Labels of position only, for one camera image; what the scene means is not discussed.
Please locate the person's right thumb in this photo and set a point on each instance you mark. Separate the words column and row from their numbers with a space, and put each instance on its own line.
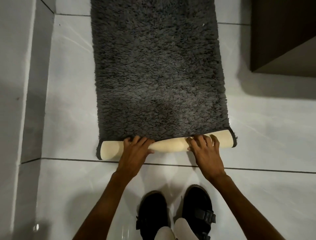
column 190, row 148

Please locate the grey shaggy rug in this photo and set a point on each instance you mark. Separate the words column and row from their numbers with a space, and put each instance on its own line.
column 158, row 74

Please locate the person's right forearm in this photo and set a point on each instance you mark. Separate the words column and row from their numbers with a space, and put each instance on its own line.
column 242, row 207

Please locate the white trousers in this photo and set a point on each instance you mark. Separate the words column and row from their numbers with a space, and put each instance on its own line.
column 184, row 230

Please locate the black left shoe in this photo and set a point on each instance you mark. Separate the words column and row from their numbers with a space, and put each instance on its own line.
column 151, row 212

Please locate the black right shoe with buckle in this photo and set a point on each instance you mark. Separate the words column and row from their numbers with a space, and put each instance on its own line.
column 197, row 205

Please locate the person's left forearm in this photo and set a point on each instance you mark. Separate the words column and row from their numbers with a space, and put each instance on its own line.
column 103, row 210

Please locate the person's right hand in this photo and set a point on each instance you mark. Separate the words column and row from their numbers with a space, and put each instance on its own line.
column 206, row 158

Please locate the person's left hand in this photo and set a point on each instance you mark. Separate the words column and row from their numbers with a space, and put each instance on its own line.
column 133, row 157

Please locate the dark brown wooden cabinet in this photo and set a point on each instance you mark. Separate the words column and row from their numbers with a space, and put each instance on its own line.
column 284, row 32

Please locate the person's left thumb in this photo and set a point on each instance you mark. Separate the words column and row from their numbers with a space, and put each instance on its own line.
column 151, row 151

